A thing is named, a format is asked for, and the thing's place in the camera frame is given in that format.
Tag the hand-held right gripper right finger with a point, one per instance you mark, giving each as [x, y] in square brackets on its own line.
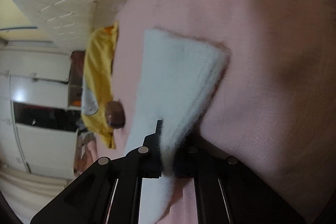
[183, 163]

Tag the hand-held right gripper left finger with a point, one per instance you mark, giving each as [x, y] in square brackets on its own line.
[153, 155]

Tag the white fluffy garment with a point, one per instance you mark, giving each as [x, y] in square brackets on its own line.
[173, 82]

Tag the small brown pouch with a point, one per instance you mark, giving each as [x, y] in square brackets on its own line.
[115, 113]

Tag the pink duvet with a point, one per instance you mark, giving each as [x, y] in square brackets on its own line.
[85, 155]

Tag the yellow printed pillow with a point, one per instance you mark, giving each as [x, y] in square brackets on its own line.
[98, 69]

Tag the dark red bag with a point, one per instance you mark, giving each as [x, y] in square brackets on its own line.
[77, 64]

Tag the white wardrobe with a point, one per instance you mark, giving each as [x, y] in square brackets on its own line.
[39, 87]

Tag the cream curtain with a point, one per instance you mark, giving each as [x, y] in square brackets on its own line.
[26, 195]

